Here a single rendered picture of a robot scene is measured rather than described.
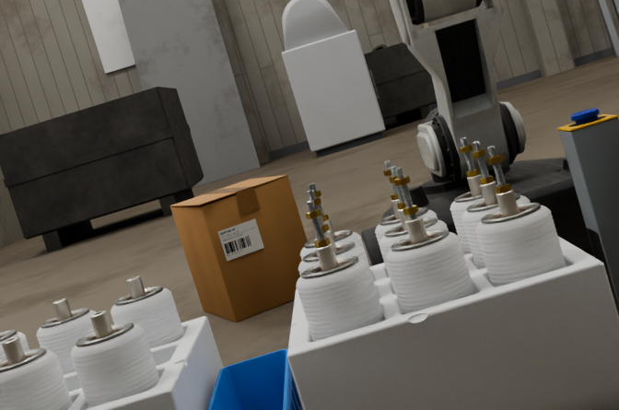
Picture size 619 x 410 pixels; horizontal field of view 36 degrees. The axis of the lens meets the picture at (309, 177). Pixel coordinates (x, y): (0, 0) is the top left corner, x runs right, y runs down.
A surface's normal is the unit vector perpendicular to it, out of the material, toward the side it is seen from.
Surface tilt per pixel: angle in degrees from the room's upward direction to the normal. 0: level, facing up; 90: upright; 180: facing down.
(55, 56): 90
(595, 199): 90
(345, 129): 90
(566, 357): 90
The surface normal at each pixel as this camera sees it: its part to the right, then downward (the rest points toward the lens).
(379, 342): -0.01, 0.08
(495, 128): 0.10, 0.34
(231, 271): 0.36, -0.06
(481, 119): 0.16, 0.54
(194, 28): -0.06, -0.18
